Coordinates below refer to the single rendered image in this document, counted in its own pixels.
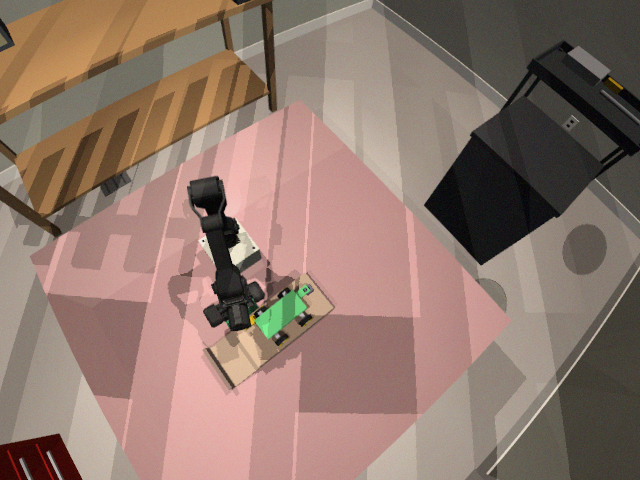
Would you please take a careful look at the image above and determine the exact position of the tan wooden ramp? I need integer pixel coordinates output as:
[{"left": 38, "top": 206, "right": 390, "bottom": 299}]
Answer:
[{"left": 202, "top": 273, "right": 334, "bottom": 390}]

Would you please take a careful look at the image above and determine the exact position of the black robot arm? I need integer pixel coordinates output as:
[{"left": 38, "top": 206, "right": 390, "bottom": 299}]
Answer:
[{"left": 187, "top": 175, "right": 251, "bottom": 331}]

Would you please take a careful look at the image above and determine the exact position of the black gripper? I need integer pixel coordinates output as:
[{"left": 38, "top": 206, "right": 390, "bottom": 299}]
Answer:
[{"left": 203, "top": 281, "right": 265, "bottom": 328}]

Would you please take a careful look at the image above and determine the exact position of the small green-topped trolley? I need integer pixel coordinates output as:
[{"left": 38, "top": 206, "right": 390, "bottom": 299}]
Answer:
[{"left": 254, "top": 285, "right": 313, "bottom": 346}]

